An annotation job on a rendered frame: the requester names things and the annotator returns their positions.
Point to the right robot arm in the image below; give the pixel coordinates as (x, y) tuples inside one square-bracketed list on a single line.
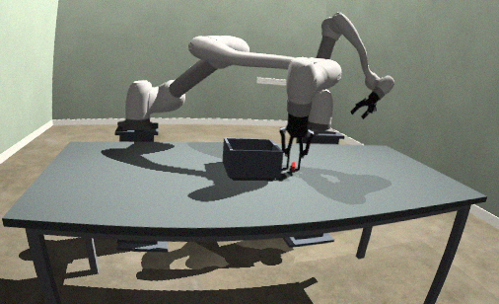
[(305, 77)]

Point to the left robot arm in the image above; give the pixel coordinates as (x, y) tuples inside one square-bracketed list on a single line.
[(322, 104)]

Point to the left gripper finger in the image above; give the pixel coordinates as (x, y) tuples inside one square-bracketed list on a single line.
[(361, 104), (371, 108)]

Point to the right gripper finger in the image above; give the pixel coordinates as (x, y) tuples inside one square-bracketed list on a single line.
[(286, 150), (304, 152)]

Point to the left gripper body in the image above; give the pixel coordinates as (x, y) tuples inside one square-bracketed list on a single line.
[(373, 97)]

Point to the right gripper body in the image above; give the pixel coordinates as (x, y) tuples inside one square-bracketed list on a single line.
[(297, 124)]

